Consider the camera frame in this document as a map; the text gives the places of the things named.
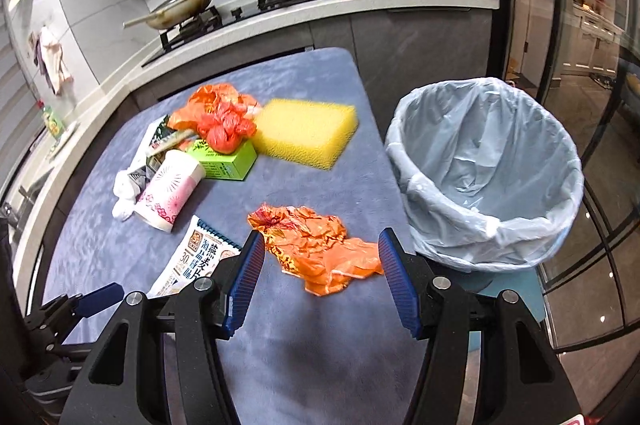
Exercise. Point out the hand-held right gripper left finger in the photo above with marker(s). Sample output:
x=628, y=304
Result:
x=245, y=280

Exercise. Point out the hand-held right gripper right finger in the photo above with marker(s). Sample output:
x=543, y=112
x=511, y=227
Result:
x=395, y=280

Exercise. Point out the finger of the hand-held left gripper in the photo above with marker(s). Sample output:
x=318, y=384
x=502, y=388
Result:
x=102, y=296

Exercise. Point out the white oatmeal packet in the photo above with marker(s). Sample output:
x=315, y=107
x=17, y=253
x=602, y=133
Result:
x=192, y=252

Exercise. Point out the orange plastic bag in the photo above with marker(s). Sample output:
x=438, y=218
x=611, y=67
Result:
x=222, y=120
x=320, y=250

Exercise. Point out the white paper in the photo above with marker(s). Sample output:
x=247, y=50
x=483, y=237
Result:
x=125, y=192

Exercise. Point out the pink white paper cup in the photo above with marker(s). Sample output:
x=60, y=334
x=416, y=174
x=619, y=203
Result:
x=167, y=192

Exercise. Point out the green cardboard box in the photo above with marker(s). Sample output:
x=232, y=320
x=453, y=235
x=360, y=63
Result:
x=225, y=162

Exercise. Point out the blue trash bin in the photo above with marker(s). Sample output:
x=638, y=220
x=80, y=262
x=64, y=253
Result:
x=520, y=290

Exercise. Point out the trash bin with plastic liner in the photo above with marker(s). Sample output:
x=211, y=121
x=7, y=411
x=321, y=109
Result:
x=480, y=165

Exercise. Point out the yellow sponge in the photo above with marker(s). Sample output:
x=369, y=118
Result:
x=310, y=132

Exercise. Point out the dark snack wrapper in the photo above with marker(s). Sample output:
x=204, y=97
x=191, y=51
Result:
x=157, y=132

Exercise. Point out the blue-grey tablecloth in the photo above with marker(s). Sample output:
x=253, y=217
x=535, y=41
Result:
x=300, y=355

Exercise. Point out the green capped tube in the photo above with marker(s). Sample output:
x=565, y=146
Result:
x=172, y=139

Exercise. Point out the small patterned plate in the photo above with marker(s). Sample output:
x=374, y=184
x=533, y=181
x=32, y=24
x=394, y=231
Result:
x=65, y=140

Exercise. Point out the green dish soap bottle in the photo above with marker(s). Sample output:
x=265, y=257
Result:
x=52, y=122

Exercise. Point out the grey base cabinet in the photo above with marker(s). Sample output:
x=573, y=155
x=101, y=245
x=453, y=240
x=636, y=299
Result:
x=415, y=50

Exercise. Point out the hanging pink white cloth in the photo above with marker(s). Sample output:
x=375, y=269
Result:
x=52, y=60

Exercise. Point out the black framed glass door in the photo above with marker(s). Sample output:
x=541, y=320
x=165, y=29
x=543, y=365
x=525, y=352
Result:
x=590, y=105

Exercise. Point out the black gas stove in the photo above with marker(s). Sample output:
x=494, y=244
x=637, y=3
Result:
x=240, y=12

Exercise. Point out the beige pan with glass lid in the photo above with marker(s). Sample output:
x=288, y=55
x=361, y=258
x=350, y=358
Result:
x=182, y=2

